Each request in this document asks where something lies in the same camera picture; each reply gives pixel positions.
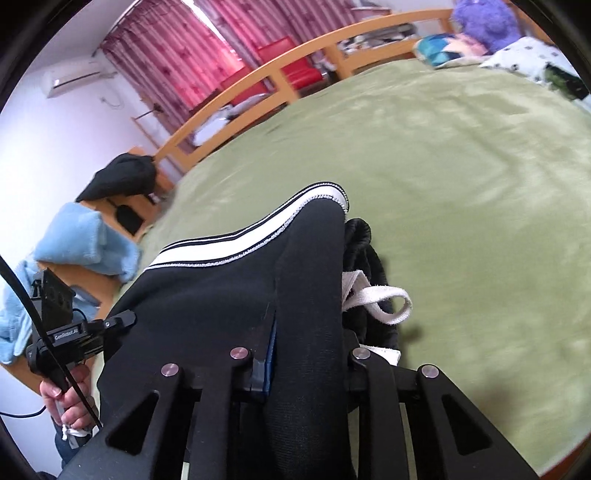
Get pile of desk clutter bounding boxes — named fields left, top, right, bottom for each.
left=339, top=23, right=415, bottom=52

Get wooden bed frame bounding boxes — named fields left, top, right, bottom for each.
left=0, top=7, right=555, bottom=398

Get white patterned pillow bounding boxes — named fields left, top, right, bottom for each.
left=480, top=37, right=591, bottom=112

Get teal printed pillow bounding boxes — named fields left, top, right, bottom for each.
left=413, top=32, right=490, bottom=70

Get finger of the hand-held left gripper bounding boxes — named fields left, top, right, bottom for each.
left=102, top=310, right=138, bottom=331

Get green bed blanket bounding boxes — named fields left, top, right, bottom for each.
left=106, top=58, right=591, bottom=476

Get black pants with white stripe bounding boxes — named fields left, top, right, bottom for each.
left=95, top=181, right=414, bottom=480

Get white air conditioner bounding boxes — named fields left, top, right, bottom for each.
left=41, top=60, right=117, bottom=99

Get light blue fleece cloth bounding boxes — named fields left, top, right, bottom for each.
left=0, top=258, right=101, bottom=366

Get red chair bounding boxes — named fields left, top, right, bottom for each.
left=222, top=65, right=278, bottom=108
left=256, top=37, right=324, bottom=92

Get person's left hand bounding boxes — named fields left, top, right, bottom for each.
left=39, top=364, right=100, bottom=438

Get white cloth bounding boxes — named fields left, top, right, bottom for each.
left=191, top=104, right=237, bottom=145

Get purple plush toy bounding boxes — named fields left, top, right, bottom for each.
left=450, top=0, right=522, bottom=55

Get dark flat object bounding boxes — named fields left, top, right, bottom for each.
left=545, top=65, right=590, bottom=101

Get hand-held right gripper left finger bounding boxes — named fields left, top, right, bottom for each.
left=58, top=318, right=278, bottom=480

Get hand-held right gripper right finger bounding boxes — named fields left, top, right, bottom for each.
left=344, top=346, right=541, bottom=480

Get black jacket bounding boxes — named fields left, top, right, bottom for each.
left=76, top=154, right=158, bottom=203

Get black cable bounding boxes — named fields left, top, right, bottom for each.
left=0, top=254, right=103, bottom=428

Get pink patterned curtain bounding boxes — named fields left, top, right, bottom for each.
left=102, top=0, right=365, bottom=154

